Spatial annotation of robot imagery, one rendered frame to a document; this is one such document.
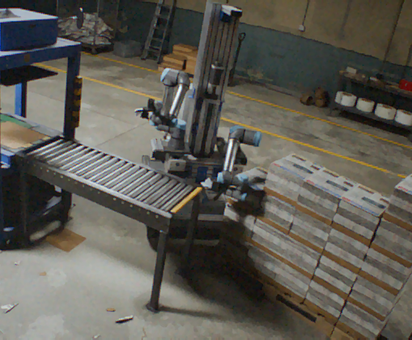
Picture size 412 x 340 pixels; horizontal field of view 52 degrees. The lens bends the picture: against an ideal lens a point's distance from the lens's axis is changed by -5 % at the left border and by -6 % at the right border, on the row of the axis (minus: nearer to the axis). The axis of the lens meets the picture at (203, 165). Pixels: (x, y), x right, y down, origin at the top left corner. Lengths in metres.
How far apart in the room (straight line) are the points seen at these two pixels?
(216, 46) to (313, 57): 6.15
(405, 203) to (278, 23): 7.43
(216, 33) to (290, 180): 1.36
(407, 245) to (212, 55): 2.11
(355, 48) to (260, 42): 2.07
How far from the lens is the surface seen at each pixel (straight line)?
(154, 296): 3.21
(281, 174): 3.17
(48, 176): 3.29
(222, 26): 3.69
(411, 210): 2.85
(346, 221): 3.02
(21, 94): 4.26
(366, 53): 9.59
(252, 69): 10.08
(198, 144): 3.85
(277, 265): 3.44
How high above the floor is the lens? 2.27
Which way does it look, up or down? 25 degrees down
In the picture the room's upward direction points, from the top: 11 degrees clockwise
